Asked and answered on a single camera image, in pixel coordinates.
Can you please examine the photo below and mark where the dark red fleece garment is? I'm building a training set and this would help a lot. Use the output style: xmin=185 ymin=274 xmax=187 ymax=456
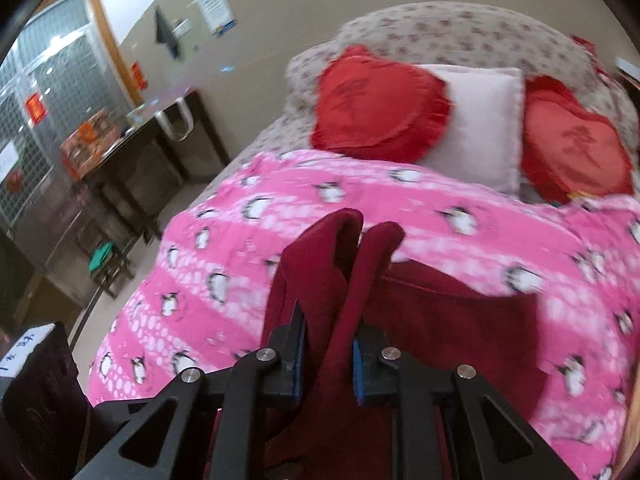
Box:
xmin=204 ymin=208 xmax=551 ymax=480

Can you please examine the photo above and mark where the pink penguin print quilt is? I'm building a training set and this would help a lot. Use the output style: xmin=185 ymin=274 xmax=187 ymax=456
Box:
xmin=87 ymin=151 xmax=639 ymax=479

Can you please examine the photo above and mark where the green item under table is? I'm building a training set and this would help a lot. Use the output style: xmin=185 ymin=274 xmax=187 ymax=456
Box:
xmin=89 ymin=242 xmax=114 ymax=273

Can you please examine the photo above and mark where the dark wooden side table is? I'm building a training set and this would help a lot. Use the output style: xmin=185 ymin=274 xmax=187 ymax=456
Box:
xmin=82 ymin=88 xmax=231 ymax=242

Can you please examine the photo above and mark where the white square pillow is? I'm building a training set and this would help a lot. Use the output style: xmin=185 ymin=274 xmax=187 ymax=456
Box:
xmin=417 ymin=64 xmax=525 ymax=195

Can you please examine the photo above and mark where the right red heart pillow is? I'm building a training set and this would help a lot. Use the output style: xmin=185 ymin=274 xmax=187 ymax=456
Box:
xmin=522 ymin=76 xmax=634 ymax=204

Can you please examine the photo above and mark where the red heart pillow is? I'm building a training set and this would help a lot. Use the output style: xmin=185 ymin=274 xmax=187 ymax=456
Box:
xmin=522 ymin=76 xmax=634 ymax=204
xmin=310 ymin=44 xmax=454 ymax=164

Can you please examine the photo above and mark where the colourful gift box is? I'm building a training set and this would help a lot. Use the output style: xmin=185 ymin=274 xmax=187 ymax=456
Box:
xmin=60 ymin=108 xmax=122 ymax=181

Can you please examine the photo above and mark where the left red heart pillow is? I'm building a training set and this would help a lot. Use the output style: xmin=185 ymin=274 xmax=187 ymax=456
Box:
xmin=310 ymin=44 xmax=454 ymax=164

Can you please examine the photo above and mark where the red door decoration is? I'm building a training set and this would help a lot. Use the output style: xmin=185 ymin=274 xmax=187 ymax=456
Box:
xmin=131 ymin=62 xmax=149 ymax=91

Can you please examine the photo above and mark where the floral padded headboard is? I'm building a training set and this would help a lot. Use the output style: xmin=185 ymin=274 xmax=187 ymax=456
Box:
xmin=240 ymin=0 xmax=640 ymax=172

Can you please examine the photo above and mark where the dark cloth hanging on wall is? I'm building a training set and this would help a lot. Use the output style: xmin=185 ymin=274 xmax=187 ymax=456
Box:
xmin=154 ymin=6 xmax=181 ymax=60

